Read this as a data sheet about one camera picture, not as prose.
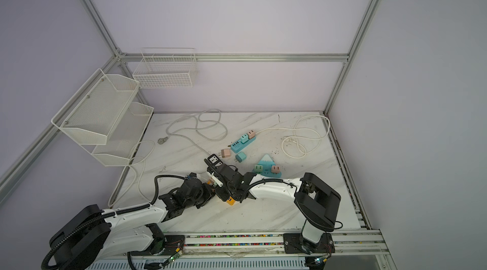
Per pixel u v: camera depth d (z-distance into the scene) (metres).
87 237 0.42
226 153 0.99
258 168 0.88
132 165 0.96
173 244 0.74
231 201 0.84
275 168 0.88
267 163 0.93
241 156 0.98
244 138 1.01
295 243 0.73
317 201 0.44
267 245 0.75
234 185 0.64
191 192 0.67
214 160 0.98
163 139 1.04
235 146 1.01
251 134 1.01
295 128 1.12
